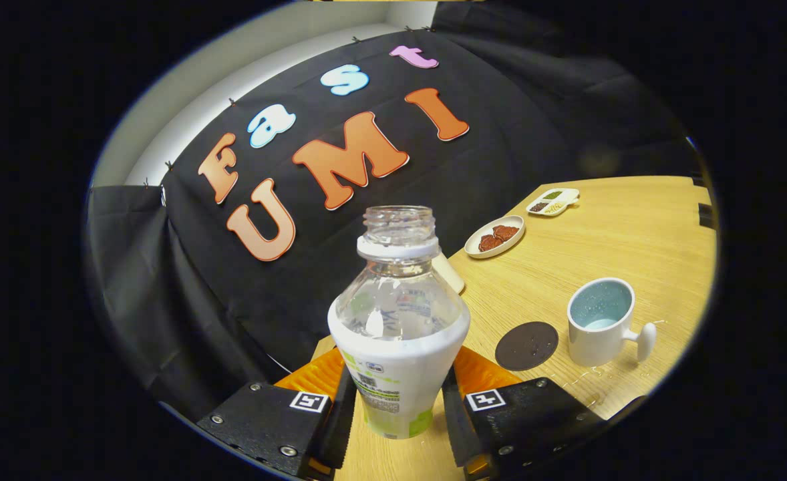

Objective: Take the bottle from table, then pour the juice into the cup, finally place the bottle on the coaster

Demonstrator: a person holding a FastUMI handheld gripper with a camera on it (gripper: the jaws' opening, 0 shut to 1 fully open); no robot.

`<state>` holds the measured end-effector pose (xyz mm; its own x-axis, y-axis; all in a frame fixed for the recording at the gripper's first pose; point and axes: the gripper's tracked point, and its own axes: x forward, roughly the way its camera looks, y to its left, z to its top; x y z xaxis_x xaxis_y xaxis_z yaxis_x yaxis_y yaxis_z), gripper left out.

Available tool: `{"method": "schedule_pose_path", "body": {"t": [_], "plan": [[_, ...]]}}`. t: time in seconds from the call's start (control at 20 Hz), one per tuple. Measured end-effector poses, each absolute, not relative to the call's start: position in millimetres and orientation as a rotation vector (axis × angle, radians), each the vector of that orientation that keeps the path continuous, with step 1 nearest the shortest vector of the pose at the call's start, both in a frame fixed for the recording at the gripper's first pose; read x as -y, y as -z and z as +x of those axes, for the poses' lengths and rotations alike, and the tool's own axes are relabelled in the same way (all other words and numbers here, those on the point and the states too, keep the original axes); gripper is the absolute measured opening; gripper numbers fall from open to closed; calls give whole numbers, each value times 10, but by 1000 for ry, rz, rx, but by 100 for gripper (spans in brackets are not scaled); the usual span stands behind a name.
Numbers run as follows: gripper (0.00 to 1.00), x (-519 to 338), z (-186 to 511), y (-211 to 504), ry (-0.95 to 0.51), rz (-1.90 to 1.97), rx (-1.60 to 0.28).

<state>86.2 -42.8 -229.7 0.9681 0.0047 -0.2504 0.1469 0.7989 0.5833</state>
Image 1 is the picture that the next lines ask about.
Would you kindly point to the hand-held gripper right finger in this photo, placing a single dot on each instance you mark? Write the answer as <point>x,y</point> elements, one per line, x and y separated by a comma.
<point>534,421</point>

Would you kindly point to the white oval plate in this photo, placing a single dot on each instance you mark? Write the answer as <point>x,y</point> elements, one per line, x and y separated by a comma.
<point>477,250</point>

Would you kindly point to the black backdrop cloth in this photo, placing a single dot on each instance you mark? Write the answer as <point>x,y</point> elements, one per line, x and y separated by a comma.
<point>233,300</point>

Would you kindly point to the brown meat piece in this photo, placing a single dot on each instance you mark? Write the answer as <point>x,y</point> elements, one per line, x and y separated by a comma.
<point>490,243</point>
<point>506,232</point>

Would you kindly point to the white cup with blue inside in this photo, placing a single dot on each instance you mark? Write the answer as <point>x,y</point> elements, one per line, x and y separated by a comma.
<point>594,341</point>

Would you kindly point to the wooden table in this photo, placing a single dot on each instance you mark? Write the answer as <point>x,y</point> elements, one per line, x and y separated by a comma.
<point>634,254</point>

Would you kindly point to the dark round coaster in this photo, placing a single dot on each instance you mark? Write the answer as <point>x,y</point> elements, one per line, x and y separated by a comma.
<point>527,346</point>

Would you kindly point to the clear plastic juice bottle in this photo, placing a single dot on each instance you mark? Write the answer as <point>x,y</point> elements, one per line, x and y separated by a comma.
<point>400,374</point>

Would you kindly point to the white divided condiment dish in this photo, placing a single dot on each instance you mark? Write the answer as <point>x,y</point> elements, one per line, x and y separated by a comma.
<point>552,202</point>

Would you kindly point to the white toaster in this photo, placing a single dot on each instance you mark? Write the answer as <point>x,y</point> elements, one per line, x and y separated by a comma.
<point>450,274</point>

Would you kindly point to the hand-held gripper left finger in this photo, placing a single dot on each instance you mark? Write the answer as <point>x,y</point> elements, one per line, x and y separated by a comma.
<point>266,417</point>

